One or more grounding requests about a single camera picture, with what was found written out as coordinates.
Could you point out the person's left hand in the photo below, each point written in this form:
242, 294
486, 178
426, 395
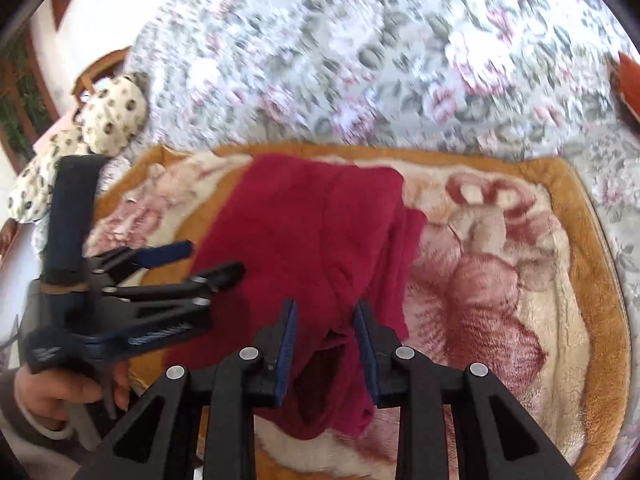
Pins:
46, 394

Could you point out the grey left sleeve forearm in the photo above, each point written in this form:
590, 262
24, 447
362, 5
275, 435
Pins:
43, 453

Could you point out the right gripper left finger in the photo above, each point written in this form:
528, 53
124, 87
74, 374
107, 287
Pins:
158, 437

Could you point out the orange floral plush blanket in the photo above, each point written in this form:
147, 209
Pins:
511, 270

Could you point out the grey floral bedspread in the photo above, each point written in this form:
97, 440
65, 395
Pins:
510, 80

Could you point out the cream medallion pillow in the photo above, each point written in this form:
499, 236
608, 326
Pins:
31, 196
114, 115

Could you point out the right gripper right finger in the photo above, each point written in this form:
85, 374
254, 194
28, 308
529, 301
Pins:
466, 414

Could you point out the wooden headboard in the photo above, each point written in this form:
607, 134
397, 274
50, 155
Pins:
105, 67

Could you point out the orange wooden furniture piece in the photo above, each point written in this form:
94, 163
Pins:
623, 73

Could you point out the dark red sweater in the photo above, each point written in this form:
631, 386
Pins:
325, 236

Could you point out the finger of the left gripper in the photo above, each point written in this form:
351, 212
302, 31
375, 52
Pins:
120, 263
208, 282

